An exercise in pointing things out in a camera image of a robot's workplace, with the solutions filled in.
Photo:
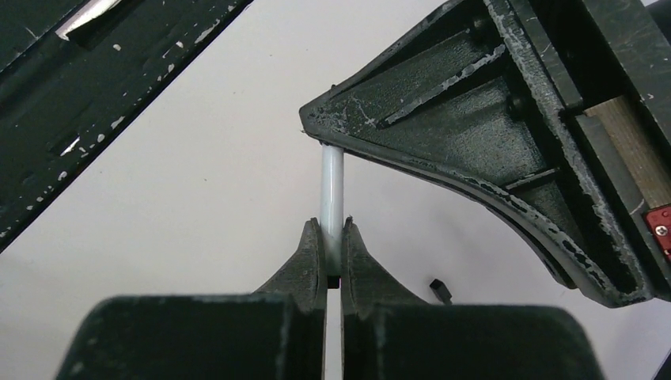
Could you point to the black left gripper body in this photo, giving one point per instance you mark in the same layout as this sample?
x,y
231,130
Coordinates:
x,y
610,63

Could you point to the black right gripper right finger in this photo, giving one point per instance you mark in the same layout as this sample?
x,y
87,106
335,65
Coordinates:
x,y
390,333

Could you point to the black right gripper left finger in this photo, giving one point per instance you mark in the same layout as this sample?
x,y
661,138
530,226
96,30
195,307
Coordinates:
x,y
275,332

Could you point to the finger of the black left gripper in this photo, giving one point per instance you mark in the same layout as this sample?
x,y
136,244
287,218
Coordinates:
x,y
462,100

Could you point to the black pen cap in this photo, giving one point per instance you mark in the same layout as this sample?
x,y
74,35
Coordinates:
x,y
441,292

